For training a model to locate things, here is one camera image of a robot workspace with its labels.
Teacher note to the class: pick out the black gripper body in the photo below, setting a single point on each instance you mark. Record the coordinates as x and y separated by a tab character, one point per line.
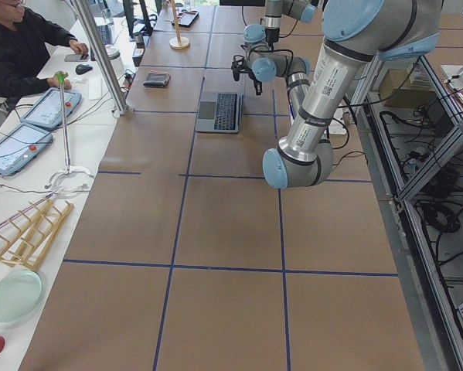
243	66

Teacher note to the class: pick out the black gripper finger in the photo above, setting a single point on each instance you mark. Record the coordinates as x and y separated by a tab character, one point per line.
237	74

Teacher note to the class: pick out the grey laptop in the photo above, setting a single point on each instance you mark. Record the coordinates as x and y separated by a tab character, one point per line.
219	112

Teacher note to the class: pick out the wooden mug tree stand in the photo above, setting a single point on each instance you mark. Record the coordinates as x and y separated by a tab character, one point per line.
179	42

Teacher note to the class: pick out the red black tray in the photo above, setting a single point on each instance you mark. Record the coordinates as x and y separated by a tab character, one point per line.
186	19

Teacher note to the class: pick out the folded grey pink cloth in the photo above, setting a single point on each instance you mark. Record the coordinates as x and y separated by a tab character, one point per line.
157	79

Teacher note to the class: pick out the black computer mouse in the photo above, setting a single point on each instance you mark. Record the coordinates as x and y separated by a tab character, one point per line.
83	68

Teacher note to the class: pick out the cardboard box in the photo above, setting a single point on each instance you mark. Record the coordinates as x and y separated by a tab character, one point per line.
395	91

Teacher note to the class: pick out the smartphone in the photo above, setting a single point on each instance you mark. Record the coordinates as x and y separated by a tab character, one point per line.
76	58

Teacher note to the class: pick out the metal banana hanger stand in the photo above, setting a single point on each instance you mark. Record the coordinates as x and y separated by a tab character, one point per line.
55	186

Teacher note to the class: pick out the upper blue teach pendant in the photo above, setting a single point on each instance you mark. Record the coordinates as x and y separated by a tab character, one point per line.
46	112

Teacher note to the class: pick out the blue teach pendant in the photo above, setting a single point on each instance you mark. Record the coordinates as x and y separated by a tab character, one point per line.
46	112
21	146

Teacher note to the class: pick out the person in black shirt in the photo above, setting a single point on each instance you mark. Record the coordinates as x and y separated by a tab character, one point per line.
23	53

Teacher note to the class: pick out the lower blue teach pendant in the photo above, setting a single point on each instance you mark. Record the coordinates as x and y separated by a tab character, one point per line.
21	146

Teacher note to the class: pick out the wooden dish rack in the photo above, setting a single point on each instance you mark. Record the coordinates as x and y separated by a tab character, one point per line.
27	237

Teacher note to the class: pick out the pale green glass plate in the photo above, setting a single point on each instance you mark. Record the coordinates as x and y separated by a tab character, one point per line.
19	295

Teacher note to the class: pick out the aluminium frame post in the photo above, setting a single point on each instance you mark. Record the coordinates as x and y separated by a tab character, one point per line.
86	19

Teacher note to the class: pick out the aluminium frame rack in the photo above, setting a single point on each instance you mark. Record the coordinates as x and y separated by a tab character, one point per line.
419	155

